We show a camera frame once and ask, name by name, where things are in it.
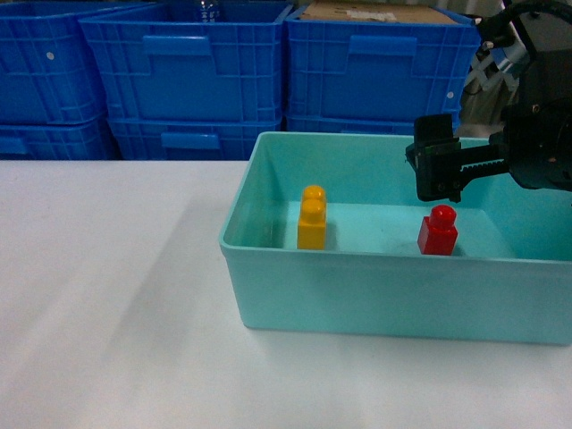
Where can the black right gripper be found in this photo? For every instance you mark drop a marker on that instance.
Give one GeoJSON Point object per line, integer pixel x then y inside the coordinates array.
{"type": "Point", "coordinates": [538, 126]}

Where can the red toy block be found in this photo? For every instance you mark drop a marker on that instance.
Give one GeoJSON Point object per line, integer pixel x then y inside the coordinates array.
{"type": "Point", "coordinates": [438, 233]}

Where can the yellow toy block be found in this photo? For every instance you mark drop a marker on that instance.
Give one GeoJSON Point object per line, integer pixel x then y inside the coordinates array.
{"type": "Point", "coordinates": [312, 223]}

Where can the teal plastic box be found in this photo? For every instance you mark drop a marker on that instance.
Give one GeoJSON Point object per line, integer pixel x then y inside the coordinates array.
{"type": "Point", "coordinates": [508, 278]}

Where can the blue crate bottom right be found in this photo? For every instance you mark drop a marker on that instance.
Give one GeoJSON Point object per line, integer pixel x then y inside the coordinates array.
{"type": "Point", "coordinates": [300, 123]}

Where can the blue crate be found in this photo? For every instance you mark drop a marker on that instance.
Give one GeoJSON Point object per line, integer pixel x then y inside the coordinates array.
{"type": "Point", "coordinates": [184, 141]}
{"type": "Point", "coordinates": [300, 123]}
{"type": "Point", "coordinates": [87, 141]}
{"type": "Point", "coordinates": [158, 63]}
{"type": "Point", "coordinates": [48, 72]}
{"type": "Point", "coordinates": [378, 71]}

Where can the blue crate top right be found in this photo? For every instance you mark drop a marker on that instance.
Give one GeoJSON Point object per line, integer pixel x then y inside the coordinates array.
{"type": "Point", "coordinates": [378, 71]}

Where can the cardboard sheet in crate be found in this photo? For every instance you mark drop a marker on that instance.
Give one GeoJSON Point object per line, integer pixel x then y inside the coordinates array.
{"type": "Point", "coordinates": [368, 12]}

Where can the blue crate top middle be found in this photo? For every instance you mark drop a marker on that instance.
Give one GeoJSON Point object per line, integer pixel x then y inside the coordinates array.
{"type": "Point", "coordinates": [158, 63]}

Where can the blue crate bottom middle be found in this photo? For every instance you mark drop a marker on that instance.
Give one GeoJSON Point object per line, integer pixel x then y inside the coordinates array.
{"type": "Point", "coordinates": [184, 141]}

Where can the blue crate bottom left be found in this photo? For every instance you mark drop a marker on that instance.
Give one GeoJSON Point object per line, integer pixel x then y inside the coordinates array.
{"type": "Point", "coordinates": [87, 141]}

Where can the blue crate top left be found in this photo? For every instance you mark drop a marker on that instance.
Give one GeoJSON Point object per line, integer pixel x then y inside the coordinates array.
{"type": "Point", "coordinates": [48, 72]}

